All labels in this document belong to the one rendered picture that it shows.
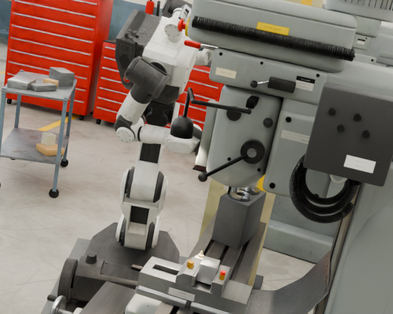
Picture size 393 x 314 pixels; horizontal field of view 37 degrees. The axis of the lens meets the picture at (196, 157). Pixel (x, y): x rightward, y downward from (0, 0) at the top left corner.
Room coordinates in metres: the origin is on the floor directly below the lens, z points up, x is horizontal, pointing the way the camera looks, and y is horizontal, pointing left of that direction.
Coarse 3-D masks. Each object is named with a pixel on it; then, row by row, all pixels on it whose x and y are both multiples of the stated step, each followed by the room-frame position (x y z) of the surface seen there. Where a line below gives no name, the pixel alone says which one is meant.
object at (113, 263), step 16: (112, 224) 2.87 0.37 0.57; (96, 240) 2.65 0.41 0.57; (112, 240) 2.68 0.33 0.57; (160, 240) 2.79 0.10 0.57; (96, 256) 2.36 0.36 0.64; (112, 256) 2.52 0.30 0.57; (128, 256) 2.55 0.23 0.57; (144, 256) 2.59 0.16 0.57; (160, 256) 2.62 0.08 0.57; (176, 256) 2.65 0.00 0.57; (80, 272) 2.29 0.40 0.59; (96, 272) 2.30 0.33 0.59; (112, 272) 2.33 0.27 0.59; (128, 272) 2.36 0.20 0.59; (80, 288) 2.28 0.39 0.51; (96, 288) 2.28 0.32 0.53
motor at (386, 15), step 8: (328, 0) 1.74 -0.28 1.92; (336, 0) 1.69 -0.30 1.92; (344, 0) 1.66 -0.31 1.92; (352, 0) 1.66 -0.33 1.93; (360, 0) 1.65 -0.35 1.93; (368, 0) 1.65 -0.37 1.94; (376, 0) 1.64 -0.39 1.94; (384, 0) 1.65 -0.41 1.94; (392, 0) 1.66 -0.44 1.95; (328, 8) 1.71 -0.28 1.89; (336, 8) 1.68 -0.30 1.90; (344, 8) 1.66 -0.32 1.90; (352, 8) 1.65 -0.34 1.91; (360, 8) 1.64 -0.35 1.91; (368, 8) 1.64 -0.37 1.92; (376, 8) 1.65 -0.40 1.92; (384, 8) 1.66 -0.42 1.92; (392, 8) 1.68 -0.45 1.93; (360, 16) 1.65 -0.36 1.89; (368, 16) 1.64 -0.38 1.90; (376, 16) 1.64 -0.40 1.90; (384, 16) 1.65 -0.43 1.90; (392, 16) 1.67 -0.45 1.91
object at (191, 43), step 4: (188, 40) 1.92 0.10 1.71; (192, 40) 1.92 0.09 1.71; (188, 44) 1.92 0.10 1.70; (192, 44) 1.92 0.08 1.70; (196, 44) 1.91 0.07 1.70; (200, 44) 1.92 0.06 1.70; (196, 48) 1.92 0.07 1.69; (204, 48) 1.92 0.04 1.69; (208, 48) 1.91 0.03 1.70; (212, 48) 1.91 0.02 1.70
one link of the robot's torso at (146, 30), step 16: (144, 16) 2.42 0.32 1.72; (128, 32) 2.30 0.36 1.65; (144, 32) 2.33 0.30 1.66; (160, 32) 2.35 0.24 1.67; (128, 48) 2.30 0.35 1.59; (144, 48) 2.26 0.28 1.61; (160, 48) 2.28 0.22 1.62; (176, 48) 2.30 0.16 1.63; (192, 48) 2.36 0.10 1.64; (128, 64) 2.34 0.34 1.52; (160, 64) 2.24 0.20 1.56; (176, 64) 2.25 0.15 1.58; (192, 64) 2.41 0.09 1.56; (128, 80) 2.36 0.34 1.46; (176, 80) 2.29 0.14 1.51; (160, 96) 2.38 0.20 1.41; (176, 96) 2.40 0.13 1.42
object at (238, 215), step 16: (240, 192) 2.17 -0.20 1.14; (256, 192) 2.21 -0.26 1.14; (224, 208) 2.10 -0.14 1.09; (240, 208) 2.08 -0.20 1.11; (256, 208) 2.18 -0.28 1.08; (224, 224) 2.10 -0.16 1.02; (240, 224) 2.07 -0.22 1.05; (256, 224) 2.23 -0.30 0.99; (224, 240) 2.09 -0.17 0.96; (240, 240) 2.07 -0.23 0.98
